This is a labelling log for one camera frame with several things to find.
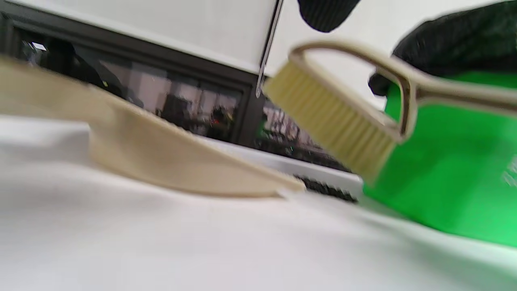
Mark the person's left hand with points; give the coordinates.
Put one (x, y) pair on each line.
(327, 14)

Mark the beige plastic dustpan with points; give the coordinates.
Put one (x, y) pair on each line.
(161, 161)

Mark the green food waste bin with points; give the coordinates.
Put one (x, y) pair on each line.
(456, 182)

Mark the pile of coffee beans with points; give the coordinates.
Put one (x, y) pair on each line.
(327, 188)

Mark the black plastic garbage bag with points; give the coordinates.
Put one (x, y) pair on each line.
(464, 40)

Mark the white table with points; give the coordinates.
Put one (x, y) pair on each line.
(161, 242)

